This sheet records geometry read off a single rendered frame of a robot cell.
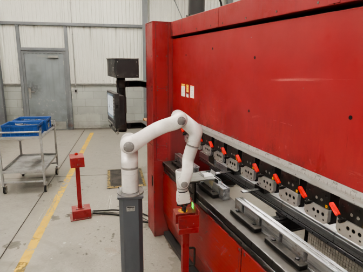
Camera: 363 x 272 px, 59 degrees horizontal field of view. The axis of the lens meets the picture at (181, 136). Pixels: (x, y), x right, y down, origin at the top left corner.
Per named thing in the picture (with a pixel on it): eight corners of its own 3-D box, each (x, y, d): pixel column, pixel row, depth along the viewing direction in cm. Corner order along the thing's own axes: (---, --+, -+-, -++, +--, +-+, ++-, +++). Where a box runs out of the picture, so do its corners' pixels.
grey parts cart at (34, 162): (20, 174, 552) (14, 120, 531) (60, 172, 562) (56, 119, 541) (0, 195, 465) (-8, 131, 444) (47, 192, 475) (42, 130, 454)
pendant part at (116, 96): (107, 121, 370) (106, 89, 362) (118, 120, 374) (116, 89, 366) (115, 128, 330) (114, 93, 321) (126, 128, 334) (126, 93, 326)
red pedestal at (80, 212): (69, 214, 410) (65, 152, 391) (89, 211, 419) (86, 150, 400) (70, 221, 392) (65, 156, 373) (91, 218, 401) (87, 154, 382)
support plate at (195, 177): (176, 176, 267) (176, 175, 267) (205, 172, 277) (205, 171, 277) (185, 183, 251) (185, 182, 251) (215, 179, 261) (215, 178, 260)
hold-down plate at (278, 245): (263, 242, 192) (264, 237, 191) (271, 239, 194) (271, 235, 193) (299, 271, 165) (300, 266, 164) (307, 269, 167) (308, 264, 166)
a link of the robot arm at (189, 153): (202, 150, 220) (188, 191, 225) (196, 144, 235) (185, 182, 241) (189, 147, 218) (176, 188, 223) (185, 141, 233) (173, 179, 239)
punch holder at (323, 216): (303, 212, 164) (306, 182, 161) (316, 209, 167) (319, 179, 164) (326, 226, 151) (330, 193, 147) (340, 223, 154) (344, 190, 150)
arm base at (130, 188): (116, 198, 221) (115, 172, 216) (117, 187, 239) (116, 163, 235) (144, 196, 223) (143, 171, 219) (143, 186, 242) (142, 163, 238)
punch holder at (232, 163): (226, 165, 237) (226, 144, 233) (235, 164, 240) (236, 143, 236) (236, 172, 223) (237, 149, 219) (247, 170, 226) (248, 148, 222)
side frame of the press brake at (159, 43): (148, 226, 382) (145, 23, 330) (212, 215, 413) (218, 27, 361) (154, 237, 359) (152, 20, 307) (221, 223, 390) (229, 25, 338)
